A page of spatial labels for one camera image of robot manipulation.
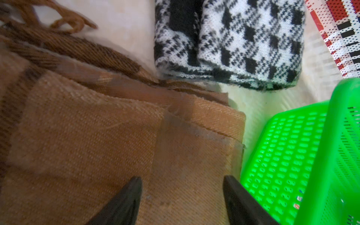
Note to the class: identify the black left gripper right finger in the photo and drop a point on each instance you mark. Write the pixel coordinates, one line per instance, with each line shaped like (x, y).
(242, 208)

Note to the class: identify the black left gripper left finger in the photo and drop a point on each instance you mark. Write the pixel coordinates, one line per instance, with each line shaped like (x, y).
(123, 208)

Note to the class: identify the green plastic basket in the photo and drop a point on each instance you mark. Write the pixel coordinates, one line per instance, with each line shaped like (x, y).
(305, 168)

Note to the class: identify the brown fringed scarf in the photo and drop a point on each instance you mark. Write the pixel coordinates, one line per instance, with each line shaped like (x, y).
(79, 120)

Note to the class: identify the black white houndstooth scarf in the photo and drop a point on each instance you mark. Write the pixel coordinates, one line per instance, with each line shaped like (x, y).
(256, 45)

